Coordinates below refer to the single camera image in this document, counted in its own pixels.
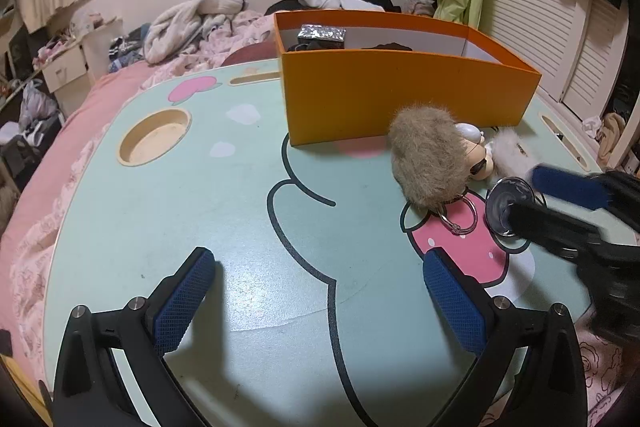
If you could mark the round black lens cap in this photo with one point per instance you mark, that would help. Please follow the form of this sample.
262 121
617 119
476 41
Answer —
506 192

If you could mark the cream crumpled blanket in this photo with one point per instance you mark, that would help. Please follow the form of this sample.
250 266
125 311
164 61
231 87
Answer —
177 26

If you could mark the orange cardboard box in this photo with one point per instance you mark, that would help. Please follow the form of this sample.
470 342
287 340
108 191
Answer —
352 93

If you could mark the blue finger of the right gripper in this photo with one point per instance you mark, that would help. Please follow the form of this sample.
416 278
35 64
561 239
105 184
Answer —
583 191

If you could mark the beige furry plush keychain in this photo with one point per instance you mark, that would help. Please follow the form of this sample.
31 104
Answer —
434 157

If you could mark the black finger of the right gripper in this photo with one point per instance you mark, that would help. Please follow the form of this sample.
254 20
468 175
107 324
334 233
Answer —
562 235

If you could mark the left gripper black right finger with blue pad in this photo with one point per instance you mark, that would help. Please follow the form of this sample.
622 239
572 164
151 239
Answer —
549 389

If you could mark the black lace-trimmed fabric pouch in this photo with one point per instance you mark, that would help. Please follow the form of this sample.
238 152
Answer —
313 37

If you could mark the white drawer cabinet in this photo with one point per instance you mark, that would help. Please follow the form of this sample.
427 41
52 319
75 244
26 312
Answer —
71 75

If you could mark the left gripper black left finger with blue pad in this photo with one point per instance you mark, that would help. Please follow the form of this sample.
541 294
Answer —
88 387

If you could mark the white fluffy pompom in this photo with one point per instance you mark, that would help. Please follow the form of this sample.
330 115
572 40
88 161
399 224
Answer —
511 156

